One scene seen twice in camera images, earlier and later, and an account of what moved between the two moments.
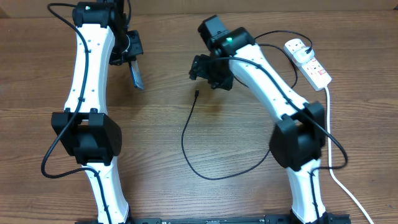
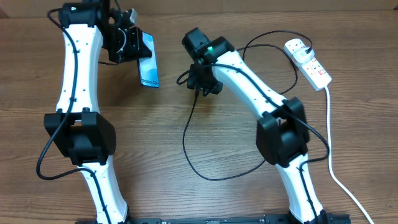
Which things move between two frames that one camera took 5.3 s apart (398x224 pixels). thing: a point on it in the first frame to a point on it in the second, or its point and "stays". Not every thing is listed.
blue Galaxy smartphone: (137, 74) to (148, 74)
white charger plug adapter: (301, 56) stays
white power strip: (311, 70) stays
